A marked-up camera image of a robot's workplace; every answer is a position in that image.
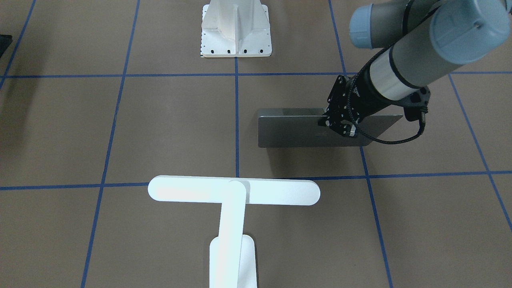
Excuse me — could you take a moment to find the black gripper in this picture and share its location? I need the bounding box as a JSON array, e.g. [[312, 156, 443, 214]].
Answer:
[[318, 75, 430, 138]]

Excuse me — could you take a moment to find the grey laptop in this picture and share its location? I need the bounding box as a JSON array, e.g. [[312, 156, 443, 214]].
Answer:
[[258, 108, 404, 148]]

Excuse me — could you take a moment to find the black mouse pad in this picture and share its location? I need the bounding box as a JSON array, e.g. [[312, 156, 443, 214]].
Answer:
[[0, 34, 13, 57]]

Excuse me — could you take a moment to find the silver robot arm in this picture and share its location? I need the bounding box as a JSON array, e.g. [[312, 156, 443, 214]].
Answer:
[[318, 0, 511, 145]]

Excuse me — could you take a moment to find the white desk lamp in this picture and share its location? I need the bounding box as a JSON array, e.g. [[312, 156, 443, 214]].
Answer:
[[148, 175, 321, 288]]

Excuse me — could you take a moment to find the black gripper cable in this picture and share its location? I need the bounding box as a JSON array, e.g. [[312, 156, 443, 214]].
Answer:
[[344, 48, 426, 145]]

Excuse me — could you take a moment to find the white pedestal column base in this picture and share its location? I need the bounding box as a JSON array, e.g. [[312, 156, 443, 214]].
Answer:
[[200, 0, 272, 58]]

